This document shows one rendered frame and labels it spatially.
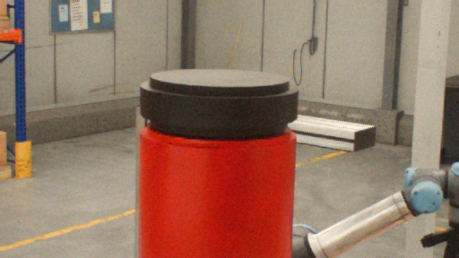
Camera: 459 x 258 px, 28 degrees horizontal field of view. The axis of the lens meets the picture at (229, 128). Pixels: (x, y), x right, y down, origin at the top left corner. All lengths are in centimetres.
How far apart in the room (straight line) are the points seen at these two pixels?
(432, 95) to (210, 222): 482
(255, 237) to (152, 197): 3
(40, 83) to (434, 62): 771
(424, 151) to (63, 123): 768
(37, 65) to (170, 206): 1171
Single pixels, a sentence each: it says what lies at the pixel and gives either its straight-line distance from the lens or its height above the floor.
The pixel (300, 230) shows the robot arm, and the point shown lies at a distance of 250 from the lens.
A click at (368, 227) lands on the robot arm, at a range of 233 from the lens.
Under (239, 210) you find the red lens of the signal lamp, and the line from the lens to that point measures 27.
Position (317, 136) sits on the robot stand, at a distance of 203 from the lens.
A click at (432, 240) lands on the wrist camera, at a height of 166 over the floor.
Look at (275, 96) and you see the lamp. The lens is 27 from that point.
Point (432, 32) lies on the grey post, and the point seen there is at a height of 203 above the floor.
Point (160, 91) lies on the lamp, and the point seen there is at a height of 234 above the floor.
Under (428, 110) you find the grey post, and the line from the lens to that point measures 510.
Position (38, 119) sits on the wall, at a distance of 1192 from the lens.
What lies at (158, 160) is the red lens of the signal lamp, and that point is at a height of 232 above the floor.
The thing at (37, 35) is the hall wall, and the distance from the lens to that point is 1194.
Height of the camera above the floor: 238
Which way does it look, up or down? 10 degrees down
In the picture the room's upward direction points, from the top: 2 degrees clockwise
